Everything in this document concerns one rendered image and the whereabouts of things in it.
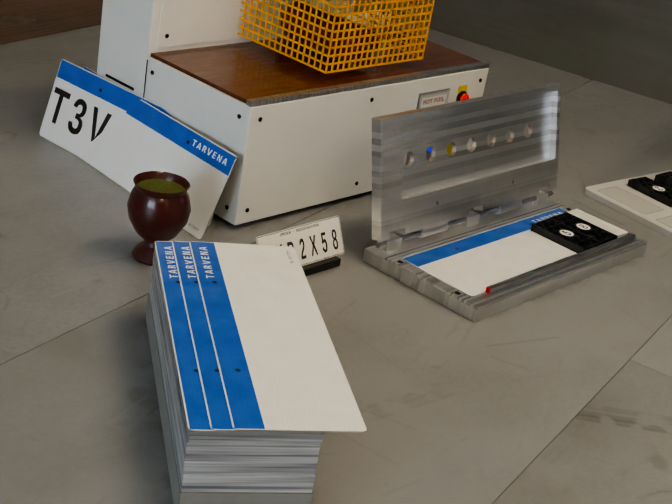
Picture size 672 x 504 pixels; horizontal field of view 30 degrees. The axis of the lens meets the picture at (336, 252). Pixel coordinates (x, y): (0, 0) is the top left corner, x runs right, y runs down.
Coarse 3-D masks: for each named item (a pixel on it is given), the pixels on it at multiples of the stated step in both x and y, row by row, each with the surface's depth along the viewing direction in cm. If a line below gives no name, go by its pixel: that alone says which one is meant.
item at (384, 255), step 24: (552, 192) 207; (480, 216) 194; (504, 216) 198; (528, 216) 200; (384, 240) 179; (408, 240) 184; (432, 240) 185; (456, 240) 187; (384, 264) 177; (408, 264) 176; (576, 264) 185; (600, 264) 188; (432, 288) 172; (528, 288) 175; (552, 288) 180; (456, 312) 169; (480, 312) 168
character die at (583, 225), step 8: (560, 216) 199; (568, 216) 199; (568, 224) 197; (576, 224) 197; (584, 224) 197; (592, 224) 198; (584, 232) 194; (592, 232) 195; (600, 232) 196; (608, 232) 196; (600, 240) 193; (608, 240) 194
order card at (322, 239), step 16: (304, 224) 172; (320, 224) 175; (336, 224) 177; (256, 240) 166; (272, 240) 168; (288, 240) 170; (304, 240) 172; (320, 240) 175; (336, 240) 177; (304, 256) 172; (320, 256) 174
